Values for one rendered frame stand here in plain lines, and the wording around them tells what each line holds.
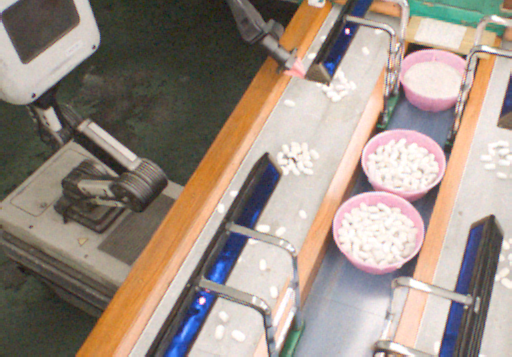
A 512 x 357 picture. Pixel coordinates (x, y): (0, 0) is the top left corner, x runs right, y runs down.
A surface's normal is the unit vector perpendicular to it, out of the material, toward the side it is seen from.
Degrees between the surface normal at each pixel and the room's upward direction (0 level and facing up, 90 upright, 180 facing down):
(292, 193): 0
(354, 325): 0
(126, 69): 0
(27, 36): 90
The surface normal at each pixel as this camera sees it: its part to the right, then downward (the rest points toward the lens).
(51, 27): 0.87, 0.38
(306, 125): 0.00, -0.62
